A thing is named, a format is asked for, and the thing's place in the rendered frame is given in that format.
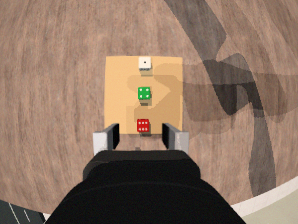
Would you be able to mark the white die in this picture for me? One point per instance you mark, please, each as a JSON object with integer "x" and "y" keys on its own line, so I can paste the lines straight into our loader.
{"x": 144, "y": 63}

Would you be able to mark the dark red die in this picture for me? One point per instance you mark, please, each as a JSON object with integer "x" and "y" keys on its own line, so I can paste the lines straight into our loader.
{"x": 142, "y": 125}

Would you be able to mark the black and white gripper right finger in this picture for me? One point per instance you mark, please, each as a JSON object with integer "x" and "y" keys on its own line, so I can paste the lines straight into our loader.
{"x": 174, "y": 139}

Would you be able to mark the green die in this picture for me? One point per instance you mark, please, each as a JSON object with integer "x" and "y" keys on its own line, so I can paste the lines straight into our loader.
{"x": 143, "y": 93}

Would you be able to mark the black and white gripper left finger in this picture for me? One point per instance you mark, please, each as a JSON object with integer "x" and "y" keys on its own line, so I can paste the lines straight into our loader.
{"x": 106, "y": 139}

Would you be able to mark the tan square mat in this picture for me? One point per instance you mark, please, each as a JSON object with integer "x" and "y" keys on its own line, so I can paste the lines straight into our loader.
{"x": 122, "y": 79}

